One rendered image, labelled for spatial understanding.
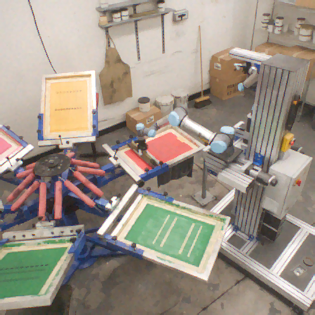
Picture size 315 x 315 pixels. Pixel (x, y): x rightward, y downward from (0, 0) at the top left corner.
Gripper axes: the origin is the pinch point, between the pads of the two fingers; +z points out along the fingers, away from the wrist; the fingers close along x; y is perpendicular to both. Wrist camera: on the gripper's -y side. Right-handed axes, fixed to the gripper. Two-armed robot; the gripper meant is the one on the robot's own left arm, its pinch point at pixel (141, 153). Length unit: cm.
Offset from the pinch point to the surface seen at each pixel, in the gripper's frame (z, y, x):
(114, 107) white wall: 58, -200, 67
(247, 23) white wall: -13, -199, 367
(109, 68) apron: -10, -194, 67
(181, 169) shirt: 23.1, 22.1, 33.2
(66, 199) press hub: -1, 14, -86
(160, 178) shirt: 23.6, 20.4, 7.3
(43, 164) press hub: -30, -4, -92
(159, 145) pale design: 5.4, -6.7, 26.5
